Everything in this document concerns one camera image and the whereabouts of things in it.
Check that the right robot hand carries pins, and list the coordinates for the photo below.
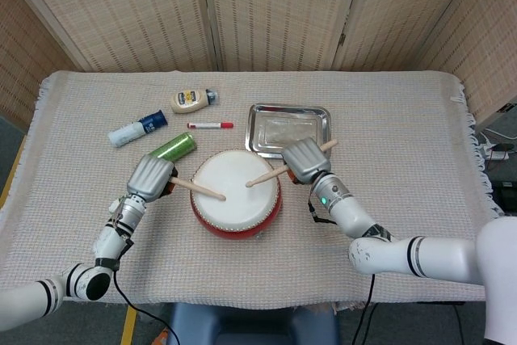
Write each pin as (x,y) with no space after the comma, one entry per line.
(307,159)

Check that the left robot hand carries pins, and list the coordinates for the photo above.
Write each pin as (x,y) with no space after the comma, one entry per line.
(149,177)

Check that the wooden drumstick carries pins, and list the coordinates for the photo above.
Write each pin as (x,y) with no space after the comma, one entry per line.
(266,177)
(202,190)

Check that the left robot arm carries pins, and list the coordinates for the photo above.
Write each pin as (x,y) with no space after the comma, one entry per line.
(109,240)

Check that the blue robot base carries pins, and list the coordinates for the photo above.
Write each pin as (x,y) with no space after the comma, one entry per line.
(242,321)

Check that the stainless steel tray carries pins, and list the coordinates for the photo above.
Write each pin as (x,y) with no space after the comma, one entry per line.
(274,127)

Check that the red drum white skin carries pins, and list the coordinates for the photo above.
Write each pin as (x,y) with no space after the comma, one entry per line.
(234,211)

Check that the green drink can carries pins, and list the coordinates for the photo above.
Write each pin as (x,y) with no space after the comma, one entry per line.
(177,146)

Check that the red white marker pen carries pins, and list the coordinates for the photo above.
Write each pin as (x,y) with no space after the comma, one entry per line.
(210,124)

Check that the cream mayonnaise squeeze bottle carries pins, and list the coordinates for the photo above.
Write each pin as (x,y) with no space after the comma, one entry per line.
(187,101)

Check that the beige woven tablecloth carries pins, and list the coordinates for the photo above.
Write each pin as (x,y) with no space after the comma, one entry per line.
(404,159)

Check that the orange packet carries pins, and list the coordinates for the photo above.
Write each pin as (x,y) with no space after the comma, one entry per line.
(162,337)

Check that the woven folding screen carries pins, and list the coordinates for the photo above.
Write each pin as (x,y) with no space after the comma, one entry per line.
(121,9)

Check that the white power strip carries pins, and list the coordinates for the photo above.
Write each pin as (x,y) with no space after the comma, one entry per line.
(498,155)

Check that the black box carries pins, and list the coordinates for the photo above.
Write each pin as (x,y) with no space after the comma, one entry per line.
(505,193)

